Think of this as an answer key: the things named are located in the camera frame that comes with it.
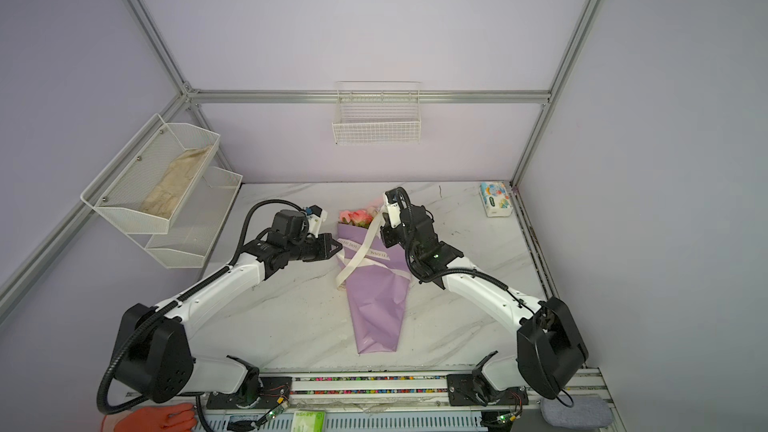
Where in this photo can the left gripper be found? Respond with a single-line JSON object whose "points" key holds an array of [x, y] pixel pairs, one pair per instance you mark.
{"points": [[323, 252]]}

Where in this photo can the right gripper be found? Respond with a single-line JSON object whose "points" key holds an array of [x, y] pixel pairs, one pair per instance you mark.
{"points": [[385, 233]]}

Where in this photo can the cream printed ribbon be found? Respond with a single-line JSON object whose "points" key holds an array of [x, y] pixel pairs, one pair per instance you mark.
{"points": [[360, 259]]}

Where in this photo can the pink purple wrapping paper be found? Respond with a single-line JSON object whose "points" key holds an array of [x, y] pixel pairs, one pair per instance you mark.
{"points": [[376, 297]]}

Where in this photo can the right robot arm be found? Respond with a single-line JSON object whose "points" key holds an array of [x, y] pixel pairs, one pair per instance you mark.
{"points": [[549, 346]]}

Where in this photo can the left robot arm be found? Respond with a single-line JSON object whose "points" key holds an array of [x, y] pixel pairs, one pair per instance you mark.
{"points": [[152, 359]]}

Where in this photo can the tissue pack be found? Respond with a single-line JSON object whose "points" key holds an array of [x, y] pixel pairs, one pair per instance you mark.
{"points": [[496, 199]]}

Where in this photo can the lower white mesh shelf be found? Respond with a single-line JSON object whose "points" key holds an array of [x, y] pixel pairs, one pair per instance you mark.
{"points": [[200, 220]]}

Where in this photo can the white mesh shelf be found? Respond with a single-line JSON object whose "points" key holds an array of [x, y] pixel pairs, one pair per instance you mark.
{"points": [[200, 220], [120, 192]]}

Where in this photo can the beige cloth in shelf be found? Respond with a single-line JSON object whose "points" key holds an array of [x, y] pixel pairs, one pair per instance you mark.
{"points": [[165, 197]]}

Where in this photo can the green label box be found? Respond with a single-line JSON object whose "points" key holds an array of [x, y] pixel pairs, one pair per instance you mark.
{"points": [[308, 421]]}

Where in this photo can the upper white mesh shelf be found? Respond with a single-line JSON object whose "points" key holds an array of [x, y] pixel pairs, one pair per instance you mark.
{"points": [[120, 192]]}

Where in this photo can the orange rubber glove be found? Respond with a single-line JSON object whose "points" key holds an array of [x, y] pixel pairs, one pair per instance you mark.
{"points": [[176, 418]]}

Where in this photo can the grey sponge pad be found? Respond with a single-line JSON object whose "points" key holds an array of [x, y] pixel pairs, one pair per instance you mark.
{"points": [[583, 413]]}

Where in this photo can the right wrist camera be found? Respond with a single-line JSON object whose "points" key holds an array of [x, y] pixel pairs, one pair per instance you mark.
{"points": [[392, 211]]}

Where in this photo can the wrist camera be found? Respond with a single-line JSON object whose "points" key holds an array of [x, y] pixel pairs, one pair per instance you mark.
{"points": [[392, 211], [316, 216]]}

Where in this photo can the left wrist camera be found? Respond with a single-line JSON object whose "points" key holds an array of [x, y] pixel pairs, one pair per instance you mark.
{"points": [[316, 216]]}

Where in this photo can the white wire wall basket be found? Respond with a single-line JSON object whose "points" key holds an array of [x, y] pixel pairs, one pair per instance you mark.
{"points": [[377, 113]]}

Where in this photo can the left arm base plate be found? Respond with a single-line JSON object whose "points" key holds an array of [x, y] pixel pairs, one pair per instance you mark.
{"points": [[264, 393]]}

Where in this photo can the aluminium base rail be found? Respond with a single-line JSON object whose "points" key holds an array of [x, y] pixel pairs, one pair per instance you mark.
{"points": [[379, 401]]}

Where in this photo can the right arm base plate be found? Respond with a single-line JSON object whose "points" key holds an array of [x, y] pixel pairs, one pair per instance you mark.
{"points": [[471, 390]]}

